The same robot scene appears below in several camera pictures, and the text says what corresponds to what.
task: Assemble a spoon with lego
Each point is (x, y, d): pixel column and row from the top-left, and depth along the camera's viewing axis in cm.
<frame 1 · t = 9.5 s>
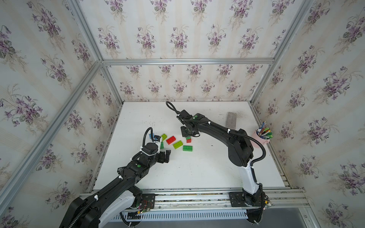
left hand: (164, 150, 84), fingers open
right hand: (188, 133, 92), fingers open
blue square lego brick: (150, 136, 73), point 24 cm above the table
lime green long lego brick: (164, 137, 100), on the table
green square lego brick: (162, 145, 96), on the table
red long lego brick: (170, 140, 98), point 2 cm above the table
lime long lego brick: (177, 144, 95), point 2 cm above the table
red square lego brick: (188, 140, 96), point 3 cm above the table
grey eraser block: (231, 120, 107), point 4 cm above the table
pink pen cup: (256, 136, 90), point 11 cm above the table
coloured pens bundle: (264, 132, 92), point 11 cm above the table

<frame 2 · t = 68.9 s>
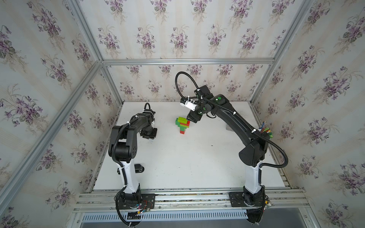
left hand: (150, 137, 98), fingers open
right hand: (193, 111, 83), fingers open
lime green long lego brick: (182, 121, 92), point 15 cm above the table
green square lego brick: (177, 123, 93), point 13 cm above the table
red long lego brick: (188, 123, 92), point 14 cm above the table
red square lego brick: (182, 132, 102), point 2 cm above the table
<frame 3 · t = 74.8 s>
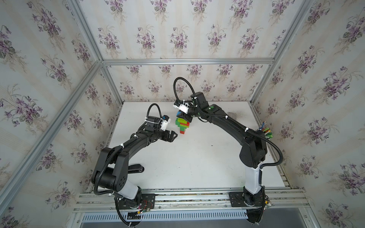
left hand: (171, 133, 90), fingers open
right hand: (182, 111, 85), fingers open
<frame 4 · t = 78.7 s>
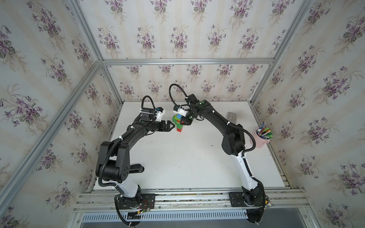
left hand: (168, 125, 91), fingers open
right hand: (184, 120, 96), fingers open
